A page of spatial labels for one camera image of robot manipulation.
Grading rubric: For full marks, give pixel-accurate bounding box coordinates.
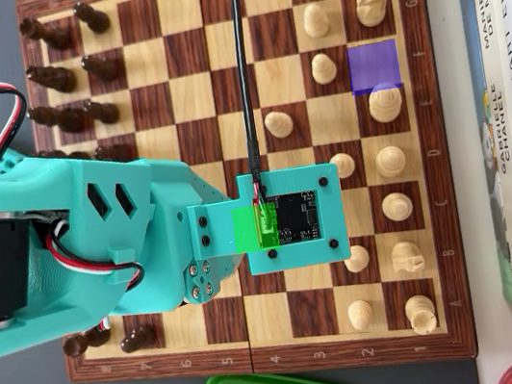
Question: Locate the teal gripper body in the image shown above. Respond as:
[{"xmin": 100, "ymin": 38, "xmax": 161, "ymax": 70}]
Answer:
[{"xmin": 145, "ymin": 150, "xmax": 245, "ymax": 313}]

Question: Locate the teal moving gripper jaw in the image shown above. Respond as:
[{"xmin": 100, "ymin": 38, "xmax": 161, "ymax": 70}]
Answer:
[{"xmin": 175, "ymin": 251, "xmax": 248, "ymax": 309}]

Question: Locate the dark brown chess pawn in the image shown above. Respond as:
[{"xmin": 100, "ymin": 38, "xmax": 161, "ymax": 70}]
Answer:
[
  {"xmin": 117, "ymin": 322, "xmax": 159, "ymax": 354},
  {"xmin": 70, "ymin": 0, "xmax": 113, "ymax": 38},
  {"xmin": 83, "ymin": 95, "xmax": 122, "ymax": 129},
  {"xmin": 93, "ymin": 141, "xmax": 135, "ymax": 167},
  {"xmin": 79, "ymin": 50, "xmax": 122, "ymax": 87}
]

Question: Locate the light wood chess pawn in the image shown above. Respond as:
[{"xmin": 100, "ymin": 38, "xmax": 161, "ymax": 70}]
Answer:
[
  {"xmin": 341, "ymin": 242, "xmax": 372, "ymax": 275},
  {"xmin": 300, "ymin": 0, "xmax": 333, "ymax": 39},
  {"xmin": 327, "ymin": 150, "xmax": 359, "ymax": 181},
  {"xmin": 345, "ymin": 297, "xmax": 377, "ymax": 334},
  {"xmin": 308, "ymin": 50, "xmax": 340, "ymax": 87},
  {"xmin": 263, "ymin": 108, "xmax": 296, "ymax": 141}
]

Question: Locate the dark brown chess bishop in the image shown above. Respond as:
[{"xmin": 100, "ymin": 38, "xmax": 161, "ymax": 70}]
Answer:
[{"xmin": 25, "ymin": 98, "xmax": 90, "ymax": 141}]

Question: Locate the dark brown chess king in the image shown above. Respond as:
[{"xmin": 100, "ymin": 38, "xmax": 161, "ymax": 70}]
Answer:
[{"xmin": 33, "ymin": 142, "xmax": 91, "ymax": 169}]

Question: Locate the dark brown chess rook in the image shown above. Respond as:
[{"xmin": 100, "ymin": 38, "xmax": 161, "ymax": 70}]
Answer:
[
  {"xmin": 16, "ymin": 11, "xmax": 74, "ymax": 59},
  {"xmin": 60, "ymin": 324, "xmax": 115, "ymax": 359}
]

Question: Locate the dark brown chess knight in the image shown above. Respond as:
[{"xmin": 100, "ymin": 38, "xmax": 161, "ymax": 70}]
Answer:
[{"xmin": 25, "ymin": 59, "xmax": 79, "ymax": 99}]

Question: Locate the light wood chess knight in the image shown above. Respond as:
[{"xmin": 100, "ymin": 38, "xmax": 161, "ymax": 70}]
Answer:
[
  {"xmin": 354, "ymin": 0, "xmax": 394, "ymax": 30},
  {"xmin": 389, "ymin": 237, "xmax": 428, "ymax": 277}
]

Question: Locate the light wood chess bishop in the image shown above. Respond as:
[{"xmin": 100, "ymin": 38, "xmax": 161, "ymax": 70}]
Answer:
[{"xmin": 379, "ymin": 189, "xmax": 416, "ymax": 225}]

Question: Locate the light wood chess queen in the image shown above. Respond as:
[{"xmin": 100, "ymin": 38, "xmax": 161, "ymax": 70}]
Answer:
[{"xmin": 372, "ymin": 142, "xmax": 410, "ymax": 179}]

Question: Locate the light wood chess rook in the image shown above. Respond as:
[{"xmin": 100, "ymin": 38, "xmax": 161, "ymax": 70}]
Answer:
[{"xmin": 402, "ymin": 293, "xmax": 441, "ymax": 338}]

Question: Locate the light wood chess king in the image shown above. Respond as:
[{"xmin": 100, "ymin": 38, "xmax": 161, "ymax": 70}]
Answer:
[{"xmin": 364, "ymin": 80, "xmax": 407, "ymax": 126}]

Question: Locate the wooden folding chessboard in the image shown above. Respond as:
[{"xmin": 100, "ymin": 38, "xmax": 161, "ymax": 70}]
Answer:
[{"xmin": 6, "ymin": 0, "xmax": 483, "ymax": 384}]

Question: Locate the illustrated cartoon book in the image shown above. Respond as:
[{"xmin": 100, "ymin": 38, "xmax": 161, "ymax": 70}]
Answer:
[{"xmin": 456, "ymin": 0, "xmax": 512, "ymax": 309}]

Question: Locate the black camera cable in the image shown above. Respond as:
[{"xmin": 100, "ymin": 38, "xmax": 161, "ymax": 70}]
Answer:
[{"xmin": 220, "ymin": 0, "xmax": 275, "ymax": 203}]

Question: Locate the short red white black cable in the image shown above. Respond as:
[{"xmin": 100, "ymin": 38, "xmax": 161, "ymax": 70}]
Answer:
[{"xmin": 39, "ymin": 209, "xmax": 149, "ymax": 303}]

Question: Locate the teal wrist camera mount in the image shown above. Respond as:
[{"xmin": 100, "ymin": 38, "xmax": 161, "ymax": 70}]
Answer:
[{"xmin": 181, "ymin": 158, "xmax": 354, "ymax": 285}]

